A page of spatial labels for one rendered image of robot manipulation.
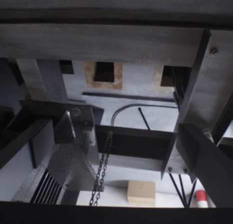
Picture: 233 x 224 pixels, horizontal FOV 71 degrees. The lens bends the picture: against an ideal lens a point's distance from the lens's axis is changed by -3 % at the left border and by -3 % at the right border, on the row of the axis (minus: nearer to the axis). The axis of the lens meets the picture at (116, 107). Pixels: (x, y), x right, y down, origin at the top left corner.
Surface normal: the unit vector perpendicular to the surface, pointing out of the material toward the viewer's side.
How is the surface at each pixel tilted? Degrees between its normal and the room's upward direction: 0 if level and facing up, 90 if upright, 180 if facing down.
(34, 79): 0
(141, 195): 90
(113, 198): 90
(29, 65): 0
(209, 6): 0
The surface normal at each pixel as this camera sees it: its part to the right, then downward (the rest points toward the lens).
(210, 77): -0.15, 0.65
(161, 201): -0.01, -0.76
